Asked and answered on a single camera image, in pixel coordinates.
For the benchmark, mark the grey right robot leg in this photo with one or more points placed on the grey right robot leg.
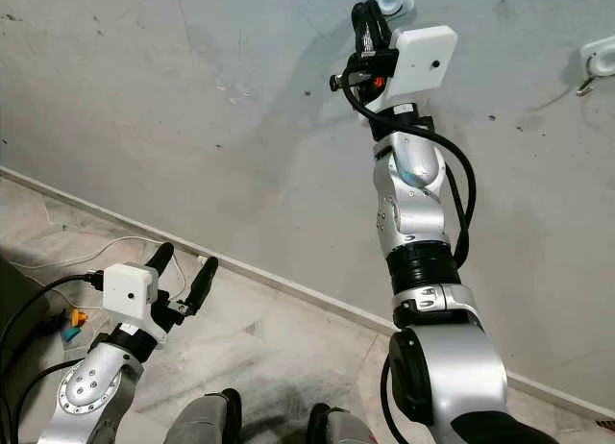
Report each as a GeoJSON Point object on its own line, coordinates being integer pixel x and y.
{"type": "Point", "coordinates": [346, 430]}

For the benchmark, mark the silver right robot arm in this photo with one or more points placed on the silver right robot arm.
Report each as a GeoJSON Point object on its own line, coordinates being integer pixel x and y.
{"type": "Point", "coordinates": [418, 204]}

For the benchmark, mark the grey left robot leg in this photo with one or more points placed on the grey left robot leg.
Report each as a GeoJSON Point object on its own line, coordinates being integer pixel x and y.
{"type": "Point", "coordinates": [197, 423]}

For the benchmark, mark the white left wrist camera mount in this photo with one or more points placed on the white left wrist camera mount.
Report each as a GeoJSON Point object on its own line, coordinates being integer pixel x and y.
{"type": "Point", "coordinates": [127, 292]}

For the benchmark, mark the grey robot leg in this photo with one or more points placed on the grey robot leg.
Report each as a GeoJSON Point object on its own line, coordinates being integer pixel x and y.
{"type": "Point", "coordinates": [197, 423]}
{"type": "Point", "coordinates": [346, 430]}

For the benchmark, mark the dark green seat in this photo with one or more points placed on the dark green seat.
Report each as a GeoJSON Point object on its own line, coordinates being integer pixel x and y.
{"type": "Point", "coordinates": [19, 295]}

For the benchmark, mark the orange and teal clip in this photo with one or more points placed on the orange and teal clip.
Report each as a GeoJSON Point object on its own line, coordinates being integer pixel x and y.
{"type": "Point", "coordinates": [73, 325]}

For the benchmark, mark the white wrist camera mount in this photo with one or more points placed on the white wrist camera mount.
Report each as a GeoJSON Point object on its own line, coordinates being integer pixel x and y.
{"type": "Point", "coordinates": [127, 292]}
{"type": "Point", "coordinates": [423, 64]}

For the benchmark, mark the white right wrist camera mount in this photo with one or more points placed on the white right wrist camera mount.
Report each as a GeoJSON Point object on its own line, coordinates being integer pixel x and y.
{"type": "Point", "coordinates": [423, 64]}

